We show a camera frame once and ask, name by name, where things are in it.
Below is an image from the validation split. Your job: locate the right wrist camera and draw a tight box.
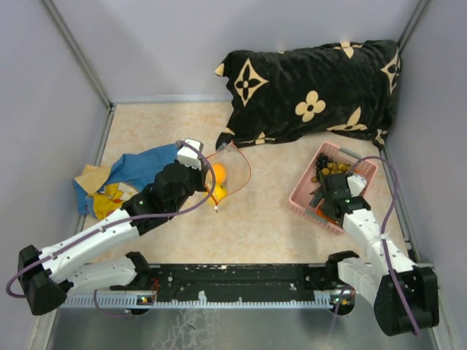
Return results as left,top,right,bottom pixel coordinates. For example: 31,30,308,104
347,174,367,197

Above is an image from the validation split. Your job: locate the blue cloth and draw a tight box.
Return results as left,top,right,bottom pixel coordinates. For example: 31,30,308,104
108,144,177,193

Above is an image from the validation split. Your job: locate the black floral pillow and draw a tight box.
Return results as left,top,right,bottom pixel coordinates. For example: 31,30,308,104
215,39,401,149

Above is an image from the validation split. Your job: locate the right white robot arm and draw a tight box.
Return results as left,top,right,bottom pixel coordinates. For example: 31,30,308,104
315,173,439,336

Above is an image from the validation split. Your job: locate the yellow blue cartoon bag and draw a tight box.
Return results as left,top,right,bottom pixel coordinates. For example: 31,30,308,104
73,165,139,220

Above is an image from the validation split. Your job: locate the yellow lemon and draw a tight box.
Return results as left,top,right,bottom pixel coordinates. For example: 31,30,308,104
207,184,228,208

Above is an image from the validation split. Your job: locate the orange persimmon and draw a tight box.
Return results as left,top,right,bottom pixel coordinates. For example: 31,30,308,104
316,207,338,225

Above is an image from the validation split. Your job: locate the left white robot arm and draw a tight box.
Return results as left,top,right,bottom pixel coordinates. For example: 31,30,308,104
17,161,214,316

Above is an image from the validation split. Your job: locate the orange peach fruit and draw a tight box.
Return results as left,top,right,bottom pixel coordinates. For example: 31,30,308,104
212,162,228,184

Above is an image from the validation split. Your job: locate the black grape bunch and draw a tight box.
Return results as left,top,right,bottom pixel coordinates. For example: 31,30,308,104
315,153,334,176

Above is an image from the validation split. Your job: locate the pink plastic basket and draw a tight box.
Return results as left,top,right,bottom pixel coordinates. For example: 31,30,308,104
289,142,380,242

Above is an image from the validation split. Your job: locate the clear zip top bag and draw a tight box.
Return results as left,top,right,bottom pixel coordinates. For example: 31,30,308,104
207,142,251,212

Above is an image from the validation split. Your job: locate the brown longan bunch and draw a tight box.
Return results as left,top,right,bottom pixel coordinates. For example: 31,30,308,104
326,162,352,174

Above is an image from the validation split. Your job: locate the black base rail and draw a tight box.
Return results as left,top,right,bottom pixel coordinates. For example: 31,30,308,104
110,263,343,303

